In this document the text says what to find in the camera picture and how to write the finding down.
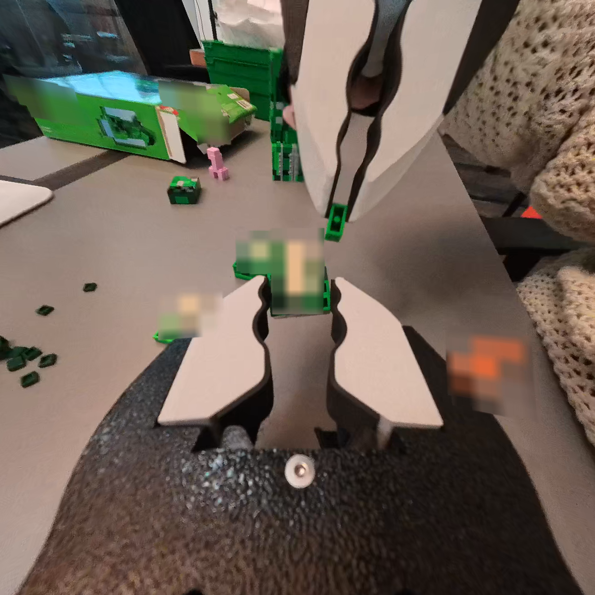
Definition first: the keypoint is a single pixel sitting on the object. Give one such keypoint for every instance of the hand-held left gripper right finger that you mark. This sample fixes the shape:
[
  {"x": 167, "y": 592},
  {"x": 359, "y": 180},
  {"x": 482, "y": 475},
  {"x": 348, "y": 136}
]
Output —
[{"x": 381, "y": 367}]

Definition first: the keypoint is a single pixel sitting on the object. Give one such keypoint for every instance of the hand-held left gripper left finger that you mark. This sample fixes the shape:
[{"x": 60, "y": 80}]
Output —
[{"x": 218, "y": 376}]

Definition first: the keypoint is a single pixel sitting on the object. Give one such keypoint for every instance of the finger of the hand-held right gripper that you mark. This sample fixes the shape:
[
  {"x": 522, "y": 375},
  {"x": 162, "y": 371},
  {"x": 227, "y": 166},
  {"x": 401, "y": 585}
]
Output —
[
  {"x": 320, "y": 93},
  {"x": 427, "y": 69}
]

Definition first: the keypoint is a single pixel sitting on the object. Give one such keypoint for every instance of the green lego assembly white brick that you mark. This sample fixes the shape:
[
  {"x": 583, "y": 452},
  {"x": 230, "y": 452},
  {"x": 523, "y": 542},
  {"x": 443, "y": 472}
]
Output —
[{"x": 327, "y": 297}]

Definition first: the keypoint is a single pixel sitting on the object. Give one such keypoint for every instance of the bright green lego brick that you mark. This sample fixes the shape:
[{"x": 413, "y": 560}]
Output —
[{"x": 335, "y": 223}]

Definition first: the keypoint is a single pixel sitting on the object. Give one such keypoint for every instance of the large green lego creeper figure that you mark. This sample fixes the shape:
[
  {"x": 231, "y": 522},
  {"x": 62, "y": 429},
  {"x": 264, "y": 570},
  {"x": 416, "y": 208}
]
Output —
[{"x": 283, "y": 158}]

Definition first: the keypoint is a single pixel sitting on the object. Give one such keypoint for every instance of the opened green lego box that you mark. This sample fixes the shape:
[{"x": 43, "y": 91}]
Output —
[{"x": 239, "y": 109}]

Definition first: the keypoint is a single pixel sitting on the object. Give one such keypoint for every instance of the pink lego pig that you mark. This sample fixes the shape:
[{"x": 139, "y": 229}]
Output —
[{"x": 217, "y": 163}]

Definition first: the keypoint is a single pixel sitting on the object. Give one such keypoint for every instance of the scattered dark green lego pieces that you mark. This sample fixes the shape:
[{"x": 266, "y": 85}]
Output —
[{"x": 23, "y": 358}]

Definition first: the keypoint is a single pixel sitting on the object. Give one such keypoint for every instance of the person's right hand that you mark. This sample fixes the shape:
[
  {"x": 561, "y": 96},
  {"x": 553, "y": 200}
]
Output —
[{"x": 367, "y": 90}]

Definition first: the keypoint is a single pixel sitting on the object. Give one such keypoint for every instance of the green plastic crate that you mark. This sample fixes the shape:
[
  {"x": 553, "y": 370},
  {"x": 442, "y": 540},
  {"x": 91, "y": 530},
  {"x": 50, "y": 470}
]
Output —
[{"x": 241, "y": 69}]

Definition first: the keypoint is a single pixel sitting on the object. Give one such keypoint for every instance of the black monitor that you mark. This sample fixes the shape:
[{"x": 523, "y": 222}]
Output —
[{"x": 158, "y": 32}]

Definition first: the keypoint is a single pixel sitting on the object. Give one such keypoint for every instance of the cream knit sweater person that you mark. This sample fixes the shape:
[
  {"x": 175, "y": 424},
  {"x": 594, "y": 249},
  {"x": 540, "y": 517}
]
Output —
[{"x": 567, "y": 334}]

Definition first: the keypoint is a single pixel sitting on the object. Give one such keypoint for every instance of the book stand with white base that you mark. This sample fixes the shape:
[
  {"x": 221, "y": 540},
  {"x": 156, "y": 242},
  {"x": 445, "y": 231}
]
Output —
[{"x": 18, "y": 200}]

